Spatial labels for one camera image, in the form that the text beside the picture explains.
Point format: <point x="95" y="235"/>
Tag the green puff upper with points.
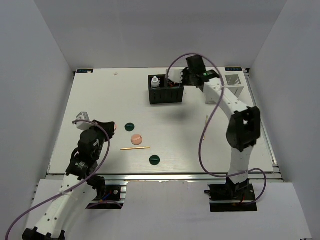
<point x="129" y="127"/>

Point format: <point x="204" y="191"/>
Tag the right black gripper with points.
<point x="185" y="72"/>

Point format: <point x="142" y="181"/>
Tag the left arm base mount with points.
<point x="112" y="197"/>

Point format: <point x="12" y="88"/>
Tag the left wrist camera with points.
<point x="82" y="123"/>

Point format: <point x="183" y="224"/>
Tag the green puff lower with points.
<point x="154" y="160"/>

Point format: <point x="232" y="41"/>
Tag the black organizer box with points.
<point x="168" y="92"/>

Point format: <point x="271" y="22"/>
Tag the white small bottle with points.
<point x="155" y="82"/>

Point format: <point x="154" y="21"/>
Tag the gold brush vertical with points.
<point x="204" y="131"/>

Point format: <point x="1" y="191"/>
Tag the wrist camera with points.
<point x="82" y="123"/>
<point x="175" y="75"/>

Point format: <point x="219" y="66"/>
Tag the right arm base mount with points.
<point x="222" y="201"/>

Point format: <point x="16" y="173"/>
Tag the white organizer box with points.
<point x="232" y="86"/>

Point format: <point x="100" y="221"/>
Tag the green puff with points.
<point x="129" y="127"/>
<point x="154" y="160"/>

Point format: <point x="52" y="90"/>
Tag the gold brush horizontal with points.
<point x="135" y="148"/>

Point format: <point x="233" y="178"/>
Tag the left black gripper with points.
<point x="109" y="126"/>

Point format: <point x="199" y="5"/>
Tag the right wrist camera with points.
<point x="175" y="75"/>

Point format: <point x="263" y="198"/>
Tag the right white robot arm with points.
<point x="244" y="127"/>

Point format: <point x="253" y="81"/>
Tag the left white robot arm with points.
<point x="81" y="185"/>

